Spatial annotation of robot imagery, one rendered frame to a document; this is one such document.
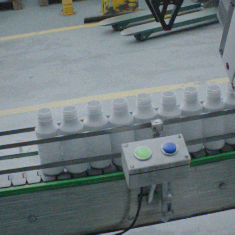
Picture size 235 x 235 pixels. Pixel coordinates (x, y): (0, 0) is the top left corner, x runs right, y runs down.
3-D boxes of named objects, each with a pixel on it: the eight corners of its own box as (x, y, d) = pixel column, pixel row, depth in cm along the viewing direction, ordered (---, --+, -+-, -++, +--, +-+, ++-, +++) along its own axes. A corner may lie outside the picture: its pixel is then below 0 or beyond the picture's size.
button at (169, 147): (174, 143, 139) (174, 139, 138) (177, 153, 137) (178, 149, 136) (161, 146, 139) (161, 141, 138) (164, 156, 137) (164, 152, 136)
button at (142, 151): (148, 148, 138) (148, 144, 137) (151, 158, 136) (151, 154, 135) (134, 150, 138) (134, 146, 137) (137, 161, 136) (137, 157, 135)
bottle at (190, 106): (185, 156, 156) (183, 95, 149) (177, 145, 161) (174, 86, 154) (206, 150, 157) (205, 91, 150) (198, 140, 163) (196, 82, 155)
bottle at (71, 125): (92, 172, 153) (84, 110, 145) (67, 177, 151) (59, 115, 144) (85, 160, 158) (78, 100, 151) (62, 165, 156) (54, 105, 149)
